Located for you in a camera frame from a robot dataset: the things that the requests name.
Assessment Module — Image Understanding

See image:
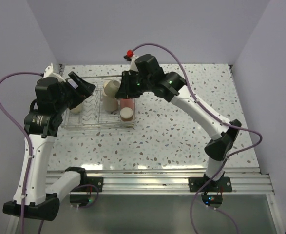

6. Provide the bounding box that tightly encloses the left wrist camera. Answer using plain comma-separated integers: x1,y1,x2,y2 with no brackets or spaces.
43,63,65,82

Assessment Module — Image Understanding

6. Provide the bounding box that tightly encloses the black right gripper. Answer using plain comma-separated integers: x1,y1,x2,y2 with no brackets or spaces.
116,70,153,98

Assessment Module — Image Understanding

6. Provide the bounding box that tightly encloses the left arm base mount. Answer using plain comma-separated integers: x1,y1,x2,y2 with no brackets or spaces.
72,176,104,193

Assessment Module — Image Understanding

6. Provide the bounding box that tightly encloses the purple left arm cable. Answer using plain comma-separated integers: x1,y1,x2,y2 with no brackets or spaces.
0,71,46,234

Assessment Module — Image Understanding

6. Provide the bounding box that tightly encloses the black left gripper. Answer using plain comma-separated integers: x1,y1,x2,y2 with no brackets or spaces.
54,71,95,113

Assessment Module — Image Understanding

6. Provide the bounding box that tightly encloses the beige plastic cup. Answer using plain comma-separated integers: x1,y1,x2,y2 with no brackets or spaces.
102,93,118,112

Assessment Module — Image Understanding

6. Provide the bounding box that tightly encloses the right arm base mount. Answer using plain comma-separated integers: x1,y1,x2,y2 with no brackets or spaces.
188,175,233,193

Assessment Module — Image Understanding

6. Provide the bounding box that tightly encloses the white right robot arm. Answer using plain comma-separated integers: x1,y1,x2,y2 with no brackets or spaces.
116,54,241,192

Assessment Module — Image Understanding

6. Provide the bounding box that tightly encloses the small olive handled cup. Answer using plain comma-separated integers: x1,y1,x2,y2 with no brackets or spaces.
105,79,120,98

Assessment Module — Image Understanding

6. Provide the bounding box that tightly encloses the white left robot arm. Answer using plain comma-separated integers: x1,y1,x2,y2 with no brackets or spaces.
3,72,96,221

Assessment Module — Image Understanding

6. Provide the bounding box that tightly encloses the pink plastic cup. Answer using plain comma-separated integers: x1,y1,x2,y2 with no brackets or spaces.
120,99,135,109

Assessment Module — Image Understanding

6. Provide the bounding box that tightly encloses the aluminium rail table edge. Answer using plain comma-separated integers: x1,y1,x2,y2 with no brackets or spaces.
45,168,272,195

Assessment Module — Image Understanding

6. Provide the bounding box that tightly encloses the steel wire dish rack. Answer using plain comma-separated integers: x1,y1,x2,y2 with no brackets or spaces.
61,75,136,131

